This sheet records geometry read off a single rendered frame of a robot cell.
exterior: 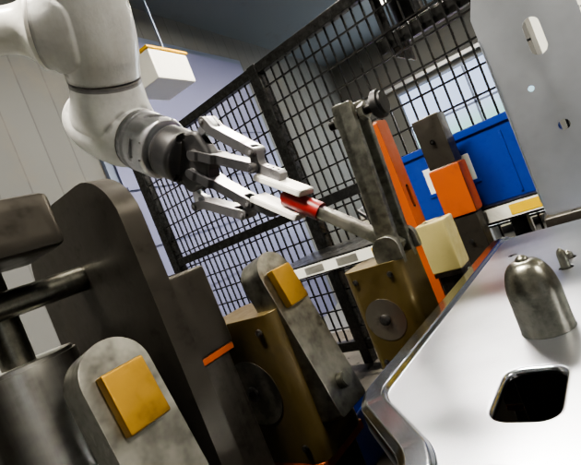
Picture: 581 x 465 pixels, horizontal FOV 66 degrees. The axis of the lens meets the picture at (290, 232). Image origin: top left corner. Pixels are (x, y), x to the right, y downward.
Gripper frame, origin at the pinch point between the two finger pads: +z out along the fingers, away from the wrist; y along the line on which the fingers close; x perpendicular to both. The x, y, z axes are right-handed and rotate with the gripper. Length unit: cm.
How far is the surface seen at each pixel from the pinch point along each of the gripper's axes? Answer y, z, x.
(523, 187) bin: 1.9, 21.7, 34.5
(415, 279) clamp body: -2.8, 18.4, -0.9
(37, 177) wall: -90, -248, 96
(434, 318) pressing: -2.0, 22.6, -8.1
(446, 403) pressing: 0.9, 26.8, -21.1
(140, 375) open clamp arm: 2.1, 15.0, -32.1
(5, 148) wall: -73, -259, 84
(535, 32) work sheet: 25, 13, 54
